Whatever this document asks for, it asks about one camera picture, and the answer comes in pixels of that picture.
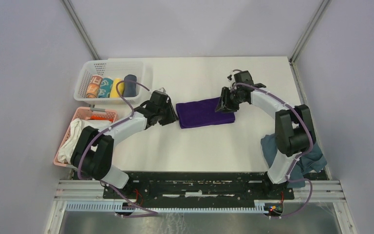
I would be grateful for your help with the purple towel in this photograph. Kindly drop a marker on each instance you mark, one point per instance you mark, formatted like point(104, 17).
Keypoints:
point(202, 113)

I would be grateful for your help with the left corner metal rail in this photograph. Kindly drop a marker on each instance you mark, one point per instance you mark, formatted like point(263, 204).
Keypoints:
point(79, 26)

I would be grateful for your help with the aluminium frame rails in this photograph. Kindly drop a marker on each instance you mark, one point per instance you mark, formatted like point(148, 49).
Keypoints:
point(92, 196)

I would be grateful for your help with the orange patterned rolled towel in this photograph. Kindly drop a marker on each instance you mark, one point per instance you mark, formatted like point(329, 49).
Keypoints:
point(93, 86)

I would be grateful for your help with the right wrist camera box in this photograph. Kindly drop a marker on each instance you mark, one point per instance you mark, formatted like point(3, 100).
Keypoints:
point(231, 81)

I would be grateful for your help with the white plastic basket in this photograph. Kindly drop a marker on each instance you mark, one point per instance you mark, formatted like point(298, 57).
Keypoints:
point(111, 68)

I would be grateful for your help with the yellow rolled towel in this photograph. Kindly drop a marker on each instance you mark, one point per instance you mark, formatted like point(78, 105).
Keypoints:
point(117, 88)

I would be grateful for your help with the teal blue towel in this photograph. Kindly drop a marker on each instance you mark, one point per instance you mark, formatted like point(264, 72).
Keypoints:
point(313, 161)

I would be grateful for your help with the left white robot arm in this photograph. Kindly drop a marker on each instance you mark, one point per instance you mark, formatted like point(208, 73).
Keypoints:
point(94, 149)

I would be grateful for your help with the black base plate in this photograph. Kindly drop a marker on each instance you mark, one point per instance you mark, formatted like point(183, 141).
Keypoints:
point(198, 187)

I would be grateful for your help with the orange item in basket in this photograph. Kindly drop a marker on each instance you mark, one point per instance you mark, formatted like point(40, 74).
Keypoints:
point(100, 118)

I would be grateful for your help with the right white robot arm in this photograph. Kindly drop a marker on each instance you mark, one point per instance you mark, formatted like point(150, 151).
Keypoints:
point(294, 131)

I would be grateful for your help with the white cloth in basket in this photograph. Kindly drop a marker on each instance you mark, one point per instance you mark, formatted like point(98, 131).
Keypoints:
point(76, 127)

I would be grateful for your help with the teal patterned rolled towel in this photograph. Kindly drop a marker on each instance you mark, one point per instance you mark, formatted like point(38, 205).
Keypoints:
point(105, 88)

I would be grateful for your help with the right corner metal rail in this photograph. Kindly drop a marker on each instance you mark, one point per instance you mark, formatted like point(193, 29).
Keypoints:
point(307, 32)

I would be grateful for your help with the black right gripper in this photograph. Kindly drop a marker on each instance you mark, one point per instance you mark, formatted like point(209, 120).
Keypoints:
point(224, 104)

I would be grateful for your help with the pink plastic basket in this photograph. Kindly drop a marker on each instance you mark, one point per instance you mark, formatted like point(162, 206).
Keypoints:
point(84, 113)

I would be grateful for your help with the dark grey towel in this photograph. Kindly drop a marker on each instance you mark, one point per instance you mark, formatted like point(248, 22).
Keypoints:
point(130, 86)

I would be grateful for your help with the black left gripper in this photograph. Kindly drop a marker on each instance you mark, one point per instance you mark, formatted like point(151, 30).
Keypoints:
point(172, 116)

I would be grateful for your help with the corner metal rail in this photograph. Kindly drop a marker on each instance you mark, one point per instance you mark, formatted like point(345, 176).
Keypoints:
point(79, 26)
point(307, 32)

